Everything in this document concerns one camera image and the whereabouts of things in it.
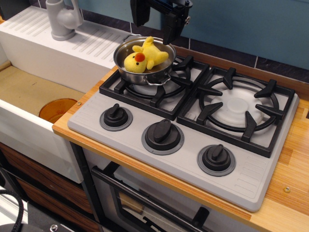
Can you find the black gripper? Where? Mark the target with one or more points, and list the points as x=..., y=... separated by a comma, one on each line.
x=176, y=15

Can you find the yellow stuffed duck toy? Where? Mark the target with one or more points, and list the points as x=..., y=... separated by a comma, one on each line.
x=144, y=57

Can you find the stainless steel pan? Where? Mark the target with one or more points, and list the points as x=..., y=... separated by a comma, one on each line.
x=158, y=75

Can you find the black left burner grate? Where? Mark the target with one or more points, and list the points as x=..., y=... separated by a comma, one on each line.
x=166, y=100

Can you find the black burner grate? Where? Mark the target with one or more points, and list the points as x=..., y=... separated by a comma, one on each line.
x=249, y=113
x=166, y=100

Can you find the grey toy faucet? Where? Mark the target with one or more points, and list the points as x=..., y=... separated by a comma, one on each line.
x=63, y=21

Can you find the black left stove knob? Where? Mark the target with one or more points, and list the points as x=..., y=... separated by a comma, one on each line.
x=116, y=118

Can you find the black stove knob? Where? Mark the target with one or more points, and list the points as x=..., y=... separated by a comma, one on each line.
x=116, y=118
x=216, y=160
x=162, y=138

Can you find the black middle stove knob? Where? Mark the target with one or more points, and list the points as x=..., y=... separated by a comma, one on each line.
x=162, y=138

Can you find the black right burner grate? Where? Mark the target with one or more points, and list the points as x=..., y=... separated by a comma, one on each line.
x=249, y=113

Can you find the white toy sink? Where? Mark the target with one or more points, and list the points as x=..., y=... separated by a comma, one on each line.
x=39, y=70

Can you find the grey toy stove top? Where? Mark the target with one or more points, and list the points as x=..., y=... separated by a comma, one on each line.
x=246, y=186

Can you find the black right stove knob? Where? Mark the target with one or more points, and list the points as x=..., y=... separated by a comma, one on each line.
x=216, y=160

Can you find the wooden drawer cabinet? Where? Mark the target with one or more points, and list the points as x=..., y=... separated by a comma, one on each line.
x=48, y=190

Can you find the teal wall cabinet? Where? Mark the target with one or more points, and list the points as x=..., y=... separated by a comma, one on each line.
x=274, y=29

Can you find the oven door with handle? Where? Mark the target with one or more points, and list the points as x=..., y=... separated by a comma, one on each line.
x=139, y=204

